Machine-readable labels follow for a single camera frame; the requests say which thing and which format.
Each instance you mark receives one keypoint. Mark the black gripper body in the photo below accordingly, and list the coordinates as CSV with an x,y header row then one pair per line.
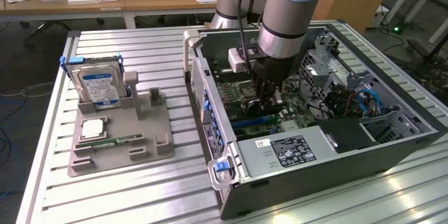
x,y
273,72

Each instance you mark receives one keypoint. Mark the graphics card with metal bracket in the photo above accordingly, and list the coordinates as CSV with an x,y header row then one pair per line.
x,y
253,107

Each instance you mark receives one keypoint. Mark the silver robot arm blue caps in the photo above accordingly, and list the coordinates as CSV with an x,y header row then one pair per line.
x,y
291,11

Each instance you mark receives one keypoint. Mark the CPU socket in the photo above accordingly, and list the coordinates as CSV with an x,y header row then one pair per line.
x,y
245,91

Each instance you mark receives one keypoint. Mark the green motherboard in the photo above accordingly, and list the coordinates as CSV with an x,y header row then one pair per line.
x,y
298,108

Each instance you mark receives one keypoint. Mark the black RAM slot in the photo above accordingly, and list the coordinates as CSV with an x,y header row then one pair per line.
x,y
231,76
222,70
225,73
238,79

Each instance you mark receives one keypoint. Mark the blue expansion slot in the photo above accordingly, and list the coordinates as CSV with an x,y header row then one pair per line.
x,y
253,121

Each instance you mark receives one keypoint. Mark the small square chipset heatsink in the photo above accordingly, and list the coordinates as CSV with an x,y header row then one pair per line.
x,y
289,126

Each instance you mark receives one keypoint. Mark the perforated metal disk bay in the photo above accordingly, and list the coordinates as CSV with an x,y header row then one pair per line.
x,y
322,74

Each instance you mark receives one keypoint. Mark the grey power supply black label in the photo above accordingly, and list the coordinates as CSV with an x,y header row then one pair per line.
x,y
259,161

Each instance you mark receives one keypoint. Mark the black fan shroud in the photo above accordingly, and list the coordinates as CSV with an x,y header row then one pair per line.
x,y
347,134

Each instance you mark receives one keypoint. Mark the blue case latch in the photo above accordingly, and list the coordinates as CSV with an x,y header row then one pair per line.
x,y
221,167

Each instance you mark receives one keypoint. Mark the black open PC case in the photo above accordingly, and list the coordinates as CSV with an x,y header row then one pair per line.
x,y
315,182

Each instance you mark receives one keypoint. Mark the grey plastic disk bay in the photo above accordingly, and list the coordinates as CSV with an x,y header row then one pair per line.
x,y
389,127

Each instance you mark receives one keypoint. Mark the device with green light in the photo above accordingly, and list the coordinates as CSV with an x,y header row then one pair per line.
x,y
397,29

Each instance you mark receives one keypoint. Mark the green RAM stick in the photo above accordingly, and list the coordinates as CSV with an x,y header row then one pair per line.
x,y
109,142

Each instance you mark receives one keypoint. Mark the grey parts rack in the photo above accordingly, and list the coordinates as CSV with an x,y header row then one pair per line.
x,y
115,161

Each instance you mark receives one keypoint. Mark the silver CPU chip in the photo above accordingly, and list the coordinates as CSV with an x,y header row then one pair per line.
x,y
93,128

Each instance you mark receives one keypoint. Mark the black office chair base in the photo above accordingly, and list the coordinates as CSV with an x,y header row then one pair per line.
x,y
53,26

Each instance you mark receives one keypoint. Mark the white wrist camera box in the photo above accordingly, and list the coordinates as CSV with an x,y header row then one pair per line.
x,y
238,64

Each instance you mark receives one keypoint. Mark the hard disk with blue bracket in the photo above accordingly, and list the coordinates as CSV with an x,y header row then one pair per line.
x,y
97,87

